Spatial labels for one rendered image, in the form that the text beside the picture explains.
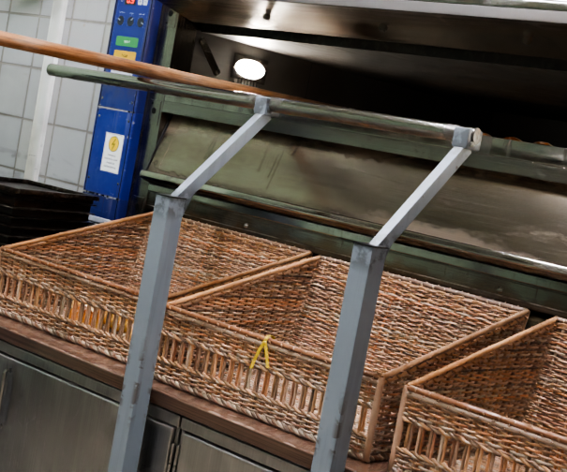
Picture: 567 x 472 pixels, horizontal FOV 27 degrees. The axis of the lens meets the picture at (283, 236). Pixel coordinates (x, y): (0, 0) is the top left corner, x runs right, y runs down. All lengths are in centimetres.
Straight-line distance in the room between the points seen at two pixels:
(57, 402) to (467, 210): 95
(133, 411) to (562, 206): 94
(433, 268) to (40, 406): 89
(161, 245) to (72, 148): 122
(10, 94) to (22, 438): 135
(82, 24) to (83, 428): 138
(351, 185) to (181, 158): 56
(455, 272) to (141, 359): 70
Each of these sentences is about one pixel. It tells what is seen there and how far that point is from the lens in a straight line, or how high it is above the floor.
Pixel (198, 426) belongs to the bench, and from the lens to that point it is 222.
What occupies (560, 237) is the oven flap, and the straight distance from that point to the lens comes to 238.
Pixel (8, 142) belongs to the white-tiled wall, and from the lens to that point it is 363.
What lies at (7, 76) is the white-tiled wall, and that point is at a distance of 368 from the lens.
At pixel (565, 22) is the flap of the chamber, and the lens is 228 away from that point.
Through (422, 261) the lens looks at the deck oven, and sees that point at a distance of 256.
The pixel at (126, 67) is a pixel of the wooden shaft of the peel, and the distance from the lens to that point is 262.
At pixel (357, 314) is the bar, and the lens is 190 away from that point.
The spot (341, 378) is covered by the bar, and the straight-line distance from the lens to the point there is 192.
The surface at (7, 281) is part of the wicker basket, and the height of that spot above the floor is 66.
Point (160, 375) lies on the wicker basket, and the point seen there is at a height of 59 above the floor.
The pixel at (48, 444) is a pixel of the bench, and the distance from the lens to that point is 255.
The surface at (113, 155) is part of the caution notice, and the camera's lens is 321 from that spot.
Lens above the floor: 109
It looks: 4 degrees down
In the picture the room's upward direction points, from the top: 10 degrees clockwise
